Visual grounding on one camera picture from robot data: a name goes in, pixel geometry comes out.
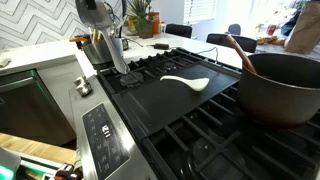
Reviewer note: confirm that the large silver spoon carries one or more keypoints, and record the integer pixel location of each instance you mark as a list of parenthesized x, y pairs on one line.
[(95, 15)]

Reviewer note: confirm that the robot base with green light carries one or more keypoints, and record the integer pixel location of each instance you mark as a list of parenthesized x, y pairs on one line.
[(6, 165)]

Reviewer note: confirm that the silver cooker knob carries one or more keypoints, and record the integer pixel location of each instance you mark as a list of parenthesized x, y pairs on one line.
[(80, 81), (85, 90)]

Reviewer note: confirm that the white plastic spoon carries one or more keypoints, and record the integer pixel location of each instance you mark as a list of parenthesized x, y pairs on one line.
[(196, 83)]

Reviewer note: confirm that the black cooker control panel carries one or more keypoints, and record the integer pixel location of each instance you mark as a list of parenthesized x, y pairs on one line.
[(105, 143)]

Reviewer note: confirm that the brown wooden spoon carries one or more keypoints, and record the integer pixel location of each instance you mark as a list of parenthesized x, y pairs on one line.
[(240, 51)]

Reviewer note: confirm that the wooden spatula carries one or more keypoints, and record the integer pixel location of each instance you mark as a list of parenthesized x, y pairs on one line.
[(95, 35)]

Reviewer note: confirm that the silver ladle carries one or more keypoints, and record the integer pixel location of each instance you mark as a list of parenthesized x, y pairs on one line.
[(120, 22)]

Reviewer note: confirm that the silver utensil holder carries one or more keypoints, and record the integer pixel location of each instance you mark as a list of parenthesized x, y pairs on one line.
[(98, 53)]

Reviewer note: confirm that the potted green plant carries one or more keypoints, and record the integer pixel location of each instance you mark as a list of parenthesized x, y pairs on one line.
[(143, 26)]

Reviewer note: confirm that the orange juice bottle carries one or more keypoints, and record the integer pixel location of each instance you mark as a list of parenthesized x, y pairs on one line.
[(155, 23)]

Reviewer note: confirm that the black power adapter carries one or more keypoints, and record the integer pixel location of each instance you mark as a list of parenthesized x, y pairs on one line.
[(161, 46)]

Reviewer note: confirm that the black cast iron grate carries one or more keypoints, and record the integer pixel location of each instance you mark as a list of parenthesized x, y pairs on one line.
[(150, 65), (220, 146)]

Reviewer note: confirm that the white cabinet door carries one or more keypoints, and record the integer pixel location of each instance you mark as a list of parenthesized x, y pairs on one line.
[(61, 86)]

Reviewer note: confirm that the black dining chair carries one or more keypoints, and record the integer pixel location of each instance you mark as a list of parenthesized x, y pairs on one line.
[(243, 42), (178, 30)]

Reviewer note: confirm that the white window blinds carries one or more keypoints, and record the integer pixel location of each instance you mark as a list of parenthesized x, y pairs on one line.
[(199, 10)]

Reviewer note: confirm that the black griddle plate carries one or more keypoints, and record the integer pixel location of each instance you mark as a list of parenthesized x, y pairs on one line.
[(160, 100)]

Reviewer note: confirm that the stainless dishwasher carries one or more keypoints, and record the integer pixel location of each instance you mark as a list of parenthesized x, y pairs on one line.
[(30, 110)]

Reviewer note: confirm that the black gas stove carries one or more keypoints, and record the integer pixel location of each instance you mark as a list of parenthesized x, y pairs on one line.
[(100, 146)]

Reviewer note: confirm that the grey office chair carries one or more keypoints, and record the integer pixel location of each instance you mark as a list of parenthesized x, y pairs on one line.
[(234, 29)]

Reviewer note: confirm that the red can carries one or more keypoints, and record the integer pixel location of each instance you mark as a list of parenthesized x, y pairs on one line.
[(271, 29)]

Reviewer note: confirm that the large dark cooking pot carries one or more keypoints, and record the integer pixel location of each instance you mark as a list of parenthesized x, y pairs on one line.
[(276, 96)]

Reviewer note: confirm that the brown paper bag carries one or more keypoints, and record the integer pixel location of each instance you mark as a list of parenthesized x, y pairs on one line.
[(305, 30)]

